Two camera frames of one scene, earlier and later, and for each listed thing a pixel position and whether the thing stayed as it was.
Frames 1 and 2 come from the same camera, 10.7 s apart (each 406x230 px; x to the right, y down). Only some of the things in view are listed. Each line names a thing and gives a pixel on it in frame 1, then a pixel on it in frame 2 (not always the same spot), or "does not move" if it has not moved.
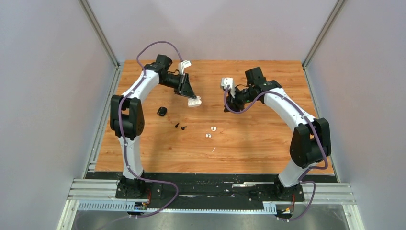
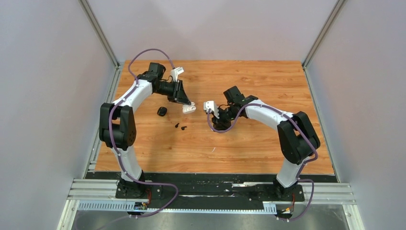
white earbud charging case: (193, 102) to (187, 109)
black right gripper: (232, 103) to (219, 124)
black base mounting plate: (211, 187) does not move
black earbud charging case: (162, 110) does not move
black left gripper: (184, 87) to (179, 95)
